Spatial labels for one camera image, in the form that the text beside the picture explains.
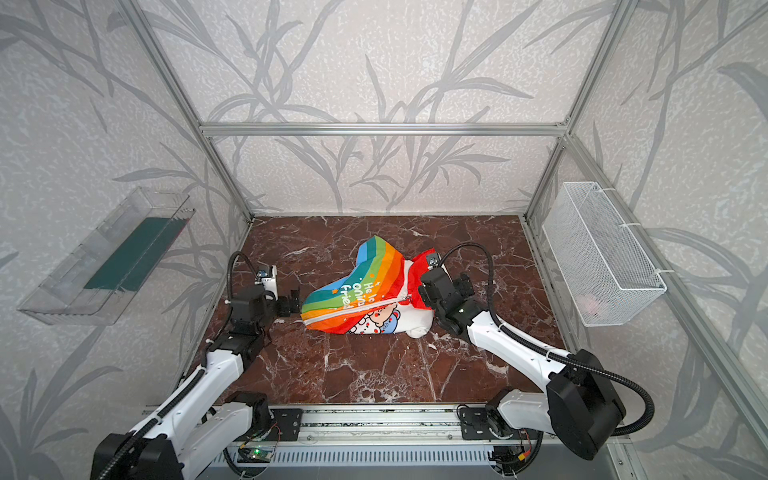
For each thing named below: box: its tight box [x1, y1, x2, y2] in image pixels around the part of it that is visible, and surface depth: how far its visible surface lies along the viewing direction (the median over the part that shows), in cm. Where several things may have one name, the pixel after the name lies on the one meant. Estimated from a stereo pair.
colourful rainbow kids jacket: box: [301, 236, 438, 338], surface depth 93 cm
